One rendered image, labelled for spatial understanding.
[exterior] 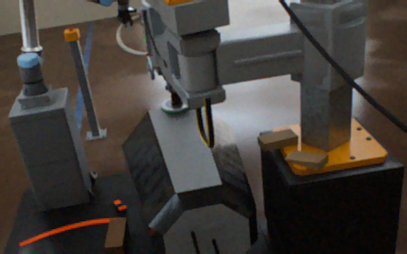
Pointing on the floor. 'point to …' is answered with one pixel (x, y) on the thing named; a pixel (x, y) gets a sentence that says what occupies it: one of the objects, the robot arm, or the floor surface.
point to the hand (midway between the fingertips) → (129, 27)
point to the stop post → (84, 84)
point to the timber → (117, 236)
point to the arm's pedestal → (53, 152)
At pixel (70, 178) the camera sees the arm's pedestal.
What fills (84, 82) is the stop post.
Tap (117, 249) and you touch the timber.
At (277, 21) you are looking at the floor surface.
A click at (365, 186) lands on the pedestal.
